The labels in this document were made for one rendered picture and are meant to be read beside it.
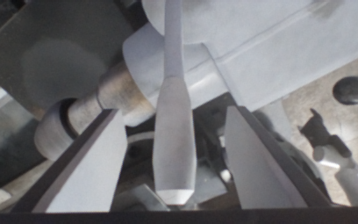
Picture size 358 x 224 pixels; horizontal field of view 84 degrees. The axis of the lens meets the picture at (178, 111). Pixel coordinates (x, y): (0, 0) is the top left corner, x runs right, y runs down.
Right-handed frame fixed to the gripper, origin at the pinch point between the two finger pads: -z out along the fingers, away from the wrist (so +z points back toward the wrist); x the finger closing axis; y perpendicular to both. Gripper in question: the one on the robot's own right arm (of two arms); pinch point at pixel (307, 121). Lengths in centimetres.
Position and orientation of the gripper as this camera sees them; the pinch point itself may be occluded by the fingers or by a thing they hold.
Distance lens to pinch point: 113.7
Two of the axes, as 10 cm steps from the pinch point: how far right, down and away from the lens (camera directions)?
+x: 2.3, -7.8, -5.8
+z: -1.0, 5.7, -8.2
